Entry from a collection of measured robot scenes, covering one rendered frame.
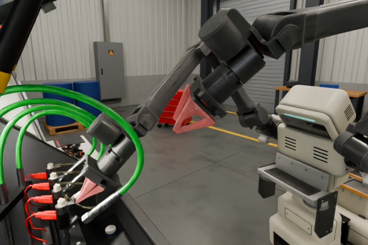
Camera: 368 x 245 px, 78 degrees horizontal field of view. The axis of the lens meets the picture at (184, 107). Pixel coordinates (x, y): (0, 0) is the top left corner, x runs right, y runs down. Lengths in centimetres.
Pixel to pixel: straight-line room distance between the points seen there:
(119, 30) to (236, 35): 750
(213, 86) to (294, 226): 86
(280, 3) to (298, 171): 642
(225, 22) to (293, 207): 89
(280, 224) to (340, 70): 566
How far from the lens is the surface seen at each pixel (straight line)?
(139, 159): 51
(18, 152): 85
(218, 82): 41
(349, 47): 651
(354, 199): 132
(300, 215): 110
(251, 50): 41
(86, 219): 58
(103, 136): 57
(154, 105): 64
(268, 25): 43
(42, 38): 715
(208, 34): 37
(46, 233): 84
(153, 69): 842
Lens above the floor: 148
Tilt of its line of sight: 11 degrees down
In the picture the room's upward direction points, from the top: straight up
